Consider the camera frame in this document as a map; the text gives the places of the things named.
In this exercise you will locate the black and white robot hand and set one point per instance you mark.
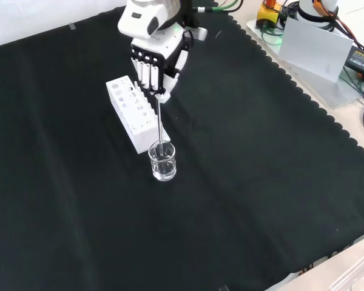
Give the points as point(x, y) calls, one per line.
point(157, 48)

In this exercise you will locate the clear glass rod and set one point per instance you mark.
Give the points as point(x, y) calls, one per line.
point(159, 127)

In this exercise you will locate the white test tube rack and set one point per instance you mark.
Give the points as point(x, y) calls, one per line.
point(130, 118)

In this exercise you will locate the thin loose thread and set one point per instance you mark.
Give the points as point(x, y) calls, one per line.
point(218, 34)

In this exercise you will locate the grey cloth clip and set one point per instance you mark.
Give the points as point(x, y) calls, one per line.
point(224, 288)
point(72, 26)

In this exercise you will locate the yellow stop button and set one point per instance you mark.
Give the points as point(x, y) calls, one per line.
point(268, 13)

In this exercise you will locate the small clear glass beaker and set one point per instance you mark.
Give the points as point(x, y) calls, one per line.
point(163, 168)

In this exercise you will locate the black bench cloth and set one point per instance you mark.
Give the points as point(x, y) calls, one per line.
point(230, 169)

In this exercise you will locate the pale white board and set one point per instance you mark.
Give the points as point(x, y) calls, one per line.
point(314, 48)

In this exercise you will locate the black power adapter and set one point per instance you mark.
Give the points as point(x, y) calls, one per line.
point(362, 60)

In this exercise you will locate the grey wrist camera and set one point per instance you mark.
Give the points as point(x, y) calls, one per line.
point(202, 33)

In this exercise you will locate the grey metal base plate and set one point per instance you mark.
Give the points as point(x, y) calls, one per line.
point(336, 94)

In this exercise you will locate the pale metal frame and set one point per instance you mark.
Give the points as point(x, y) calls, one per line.
point(330, 269)

